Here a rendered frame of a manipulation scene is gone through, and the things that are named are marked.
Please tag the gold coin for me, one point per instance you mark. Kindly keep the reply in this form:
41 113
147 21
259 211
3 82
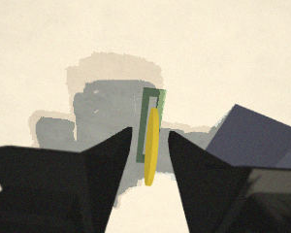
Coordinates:
151 146

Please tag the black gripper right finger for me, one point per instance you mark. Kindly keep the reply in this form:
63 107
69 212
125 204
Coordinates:
211 191

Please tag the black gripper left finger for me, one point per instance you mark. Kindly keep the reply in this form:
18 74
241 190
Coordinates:
93 175

